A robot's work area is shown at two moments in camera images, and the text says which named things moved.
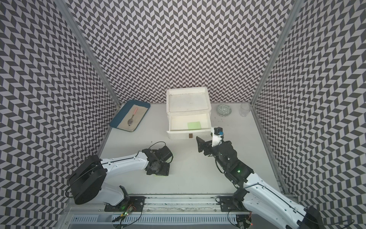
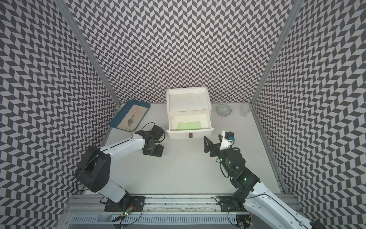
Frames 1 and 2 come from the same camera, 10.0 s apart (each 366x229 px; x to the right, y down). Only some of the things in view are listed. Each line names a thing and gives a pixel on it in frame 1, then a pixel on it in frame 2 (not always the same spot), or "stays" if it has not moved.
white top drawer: (189, 126) stays
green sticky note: (195, 125) stays
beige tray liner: (137, 118) stays
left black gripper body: (161, 170) → (155, 150)
